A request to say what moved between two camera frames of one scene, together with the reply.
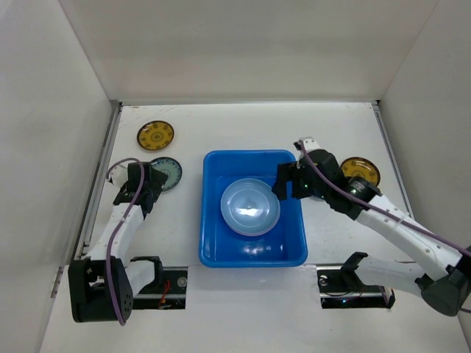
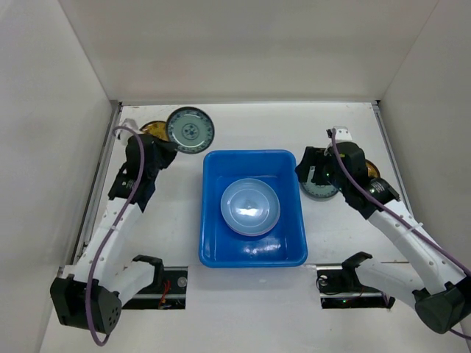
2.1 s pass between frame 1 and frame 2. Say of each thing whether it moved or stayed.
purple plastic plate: stayed
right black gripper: moved
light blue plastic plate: stayed
